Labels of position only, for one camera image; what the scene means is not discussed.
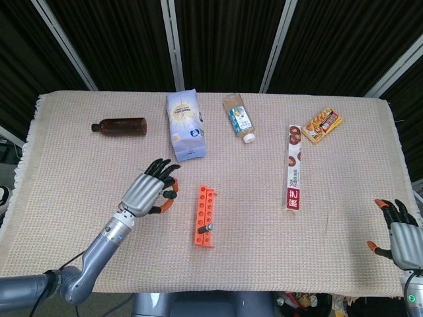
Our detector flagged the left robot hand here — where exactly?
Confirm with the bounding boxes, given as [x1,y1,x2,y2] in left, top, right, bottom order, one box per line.
[119,158,182,218]

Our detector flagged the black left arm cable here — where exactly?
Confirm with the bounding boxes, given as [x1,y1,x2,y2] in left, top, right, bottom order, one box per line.
[31,250,87,317]

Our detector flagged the orange tool holder rack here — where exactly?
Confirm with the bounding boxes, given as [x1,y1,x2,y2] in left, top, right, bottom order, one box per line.
[193,184,219,248]

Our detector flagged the black trash bin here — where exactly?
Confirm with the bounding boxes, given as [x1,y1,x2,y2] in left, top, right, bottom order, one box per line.
[276,292,334,317]

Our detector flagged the beige woven tablecloth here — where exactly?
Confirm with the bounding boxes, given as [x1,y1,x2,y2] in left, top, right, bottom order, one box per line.
[0,90,418,297]

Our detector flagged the black and white shoe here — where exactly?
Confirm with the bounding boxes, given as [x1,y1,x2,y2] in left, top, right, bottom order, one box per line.
[0,185,11,213]

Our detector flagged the brown plastic bottle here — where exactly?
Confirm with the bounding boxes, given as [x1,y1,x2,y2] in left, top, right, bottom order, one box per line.
[91,117,148,136]

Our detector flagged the long white red cookie box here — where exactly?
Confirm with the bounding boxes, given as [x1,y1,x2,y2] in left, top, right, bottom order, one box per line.
[282,124,304,214]

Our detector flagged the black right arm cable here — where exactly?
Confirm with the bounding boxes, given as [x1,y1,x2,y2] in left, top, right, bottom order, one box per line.
[403,270,423,295]

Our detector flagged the yellow snack box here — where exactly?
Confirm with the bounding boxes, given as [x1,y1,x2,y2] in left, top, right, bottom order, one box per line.
[301,106,343,145]

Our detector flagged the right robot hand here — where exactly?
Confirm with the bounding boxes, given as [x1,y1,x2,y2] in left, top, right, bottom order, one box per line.
[365,197,423,271]

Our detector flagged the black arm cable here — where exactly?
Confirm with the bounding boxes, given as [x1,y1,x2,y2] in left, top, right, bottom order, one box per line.
[403,270,423,295]
[31,250,87,317]

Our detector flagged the grey robot torso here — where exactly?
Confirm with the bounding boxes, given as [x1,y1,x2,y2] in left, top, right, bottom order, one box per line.
[132,292,275,317]

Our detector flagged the blue and white bag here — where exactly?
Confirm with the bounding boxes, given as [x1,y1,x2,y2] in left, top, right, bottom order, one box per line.
[165,88,208,162]

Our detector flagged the clear bottle blue label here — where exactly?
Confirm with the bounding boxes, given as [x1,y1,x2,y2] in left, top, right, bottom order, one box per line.
[223,93,257,144]

